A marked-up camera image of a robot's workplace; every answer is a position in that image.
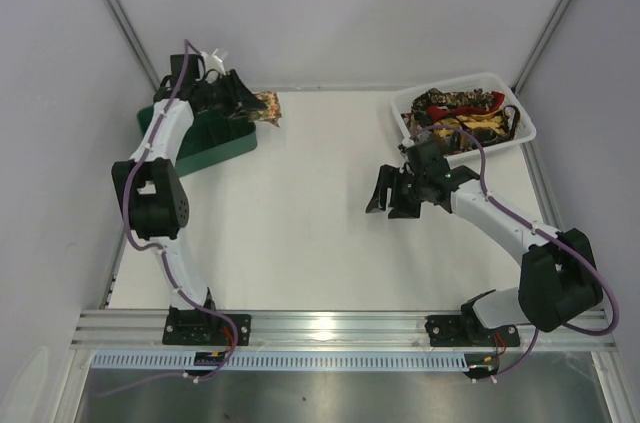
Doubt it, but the floral patterned tie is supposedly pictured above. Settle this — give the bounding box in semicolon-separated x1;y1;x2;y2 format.
248;91;282;128

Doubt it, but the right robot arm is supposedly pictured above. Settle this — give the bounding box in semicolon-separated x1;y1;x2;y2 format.
366;140;604;333

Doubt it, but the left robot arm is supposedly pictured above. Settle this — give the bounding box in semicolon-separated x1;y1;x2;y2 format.
111;50;267;337

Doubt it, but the pile of ties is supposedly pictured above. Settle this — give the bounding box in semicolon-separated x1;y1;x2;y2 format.
401;88;521;155

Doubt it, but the green compartment tray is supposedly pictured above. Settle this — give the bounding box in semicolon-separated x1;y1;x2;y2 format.
130;89;257;176

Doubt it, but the white plastic basket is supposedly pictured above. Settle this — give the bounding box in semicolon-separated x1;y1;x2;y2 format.
390;73;537;163

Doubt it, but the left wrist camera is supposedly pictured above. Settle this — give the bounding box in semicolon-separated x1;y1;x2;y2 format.
200;48;228;75

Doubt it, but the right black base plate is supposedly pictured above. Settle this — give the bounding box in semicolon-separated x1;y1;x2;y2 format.
424;313;521;348

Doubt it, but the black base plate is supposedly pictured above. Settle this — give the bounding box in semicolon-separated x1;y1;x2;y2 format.
162;311;233;346
424;313;521;348

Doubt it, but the left frame post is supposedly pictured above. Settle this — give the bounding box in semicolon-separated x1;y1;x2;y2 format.
102;0;160;89

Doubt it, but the frame post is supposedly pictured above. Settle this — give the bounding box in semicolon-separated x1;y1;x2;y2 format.
102;0;160;89
511;0;573;95

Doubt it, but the right frame post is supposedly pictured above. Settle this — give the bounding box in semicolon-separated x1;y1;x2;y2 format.
511;0;573;95

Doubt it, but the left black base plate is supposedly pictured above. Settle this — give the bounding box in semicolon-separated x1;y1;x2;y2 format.
162;311;233;346

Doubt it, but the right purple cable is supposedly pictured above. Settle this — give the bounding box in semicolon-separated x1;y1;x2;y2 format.
407;123;623;384

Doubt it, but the aluminium mounting rail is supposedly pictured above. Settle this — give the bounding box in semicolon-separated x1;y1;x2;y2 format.
69;308;619;355

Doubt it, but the white slotted cable duct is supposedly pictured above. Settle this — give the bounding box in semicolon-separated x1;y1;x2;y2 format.
91;350;469;372

